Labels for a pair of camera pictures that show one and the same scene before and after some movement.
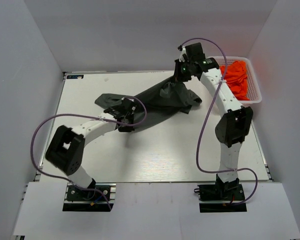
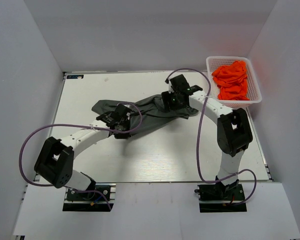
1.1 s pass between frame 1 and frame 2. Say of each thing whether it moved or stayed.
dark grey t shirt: moved
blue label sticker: stayed
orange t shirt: stayed
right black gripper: moved
